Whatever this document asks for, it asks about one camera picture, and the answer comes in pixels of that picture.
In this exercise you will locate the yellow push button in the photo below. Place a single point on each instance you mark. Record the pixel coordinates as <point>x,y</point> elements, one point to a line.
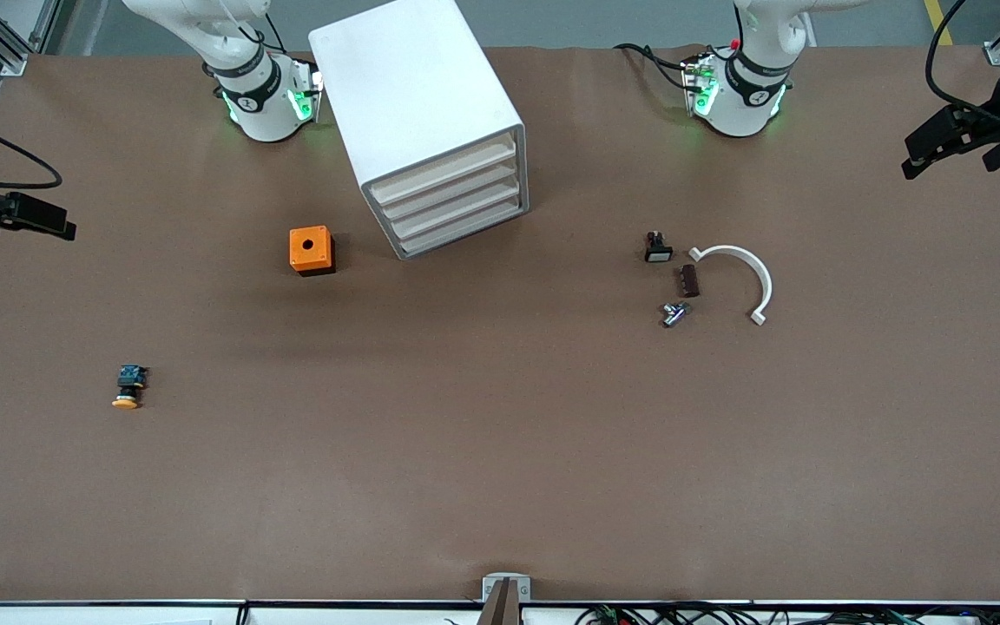
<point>126,400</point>

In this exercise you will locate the brown terminal block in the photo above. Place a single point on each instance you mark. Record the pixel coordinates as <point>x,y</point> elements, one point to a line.
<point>690,281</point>

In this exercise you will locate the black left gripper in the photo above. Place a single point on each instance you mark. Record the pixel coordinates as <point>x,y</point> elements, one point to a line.
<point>997,119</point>

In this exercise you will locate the orange box with hole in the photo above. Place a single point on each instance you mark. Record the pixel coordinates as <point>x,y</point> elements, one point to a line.
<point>309,246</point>

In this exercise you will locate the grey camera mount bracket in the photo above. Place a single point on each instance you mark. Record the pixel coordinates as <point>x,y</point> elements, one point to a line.
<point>506,590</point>

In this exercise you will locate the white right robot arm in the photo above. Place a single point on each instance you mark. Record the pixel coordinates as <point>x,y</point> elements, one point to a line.
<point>257,104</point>

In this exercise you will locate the white table edge rail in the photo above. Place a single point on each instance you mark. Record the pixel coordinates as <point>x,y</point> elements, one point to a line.
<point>118,613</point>

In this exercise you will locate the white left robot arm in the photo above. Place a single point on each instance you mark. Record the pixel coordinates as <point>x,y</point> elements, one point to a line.
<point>739,104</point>

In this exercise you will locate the white curved plastic piece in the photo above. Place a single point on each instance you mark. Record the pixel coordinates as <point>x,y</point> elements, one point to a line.
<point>760,273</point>

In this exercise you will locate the brown table cover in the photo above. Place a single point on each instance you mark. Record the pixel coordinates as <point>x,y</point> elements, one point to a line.
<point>500,451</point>

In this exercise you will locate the metal key switch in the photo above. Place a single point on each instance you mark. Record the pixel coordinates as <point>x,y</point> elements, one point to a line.
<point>675,314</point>

